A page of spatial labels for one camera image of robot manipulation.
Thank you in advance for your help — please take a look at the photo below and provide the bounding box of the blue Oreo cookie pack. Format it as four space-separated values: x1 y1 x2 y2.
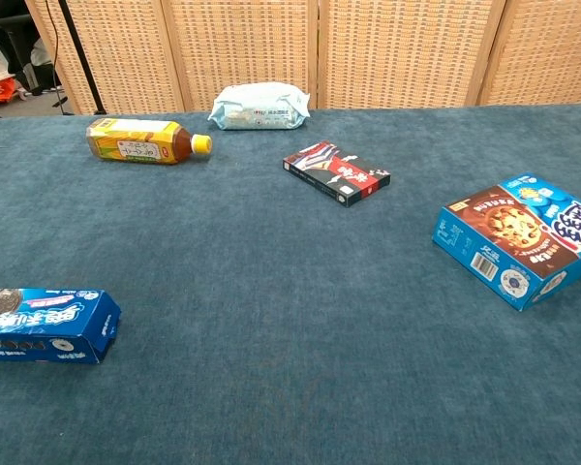
0 288 122 365

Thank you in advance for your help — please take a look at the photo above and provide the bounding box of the light blue wet wipes pack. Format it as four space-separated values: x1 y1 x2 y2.
207 81 312 132

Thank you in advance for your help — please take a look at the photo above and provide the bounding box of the black office chair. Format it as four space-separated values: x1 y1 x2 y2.
0 14 64 97

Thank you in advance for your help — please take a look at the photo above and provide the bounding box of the woven wooden folding screen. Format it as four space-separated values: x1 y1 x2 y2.
23 0 581 116

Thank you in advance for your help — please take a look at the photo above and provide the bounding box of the black tripod stand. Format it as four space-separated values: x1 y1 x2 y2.
57 0 107 116

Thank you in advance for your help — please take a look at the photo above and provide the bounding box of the yellow label tea bottle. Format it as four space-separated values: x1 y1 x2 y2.
85 117 214 166

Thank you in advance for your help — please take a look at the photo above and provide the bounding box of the red black snack packet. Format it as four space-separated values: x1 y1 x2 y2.
282 139 392 208

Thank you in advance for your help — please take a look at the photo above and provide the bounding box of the blue carpet table cover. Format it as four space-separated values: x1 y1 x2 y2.
0 103 581 465

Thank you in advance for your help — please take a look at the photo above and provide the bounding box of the blue chocolate chip cookie box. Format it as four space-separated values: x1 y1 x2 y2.
431 171 581 312

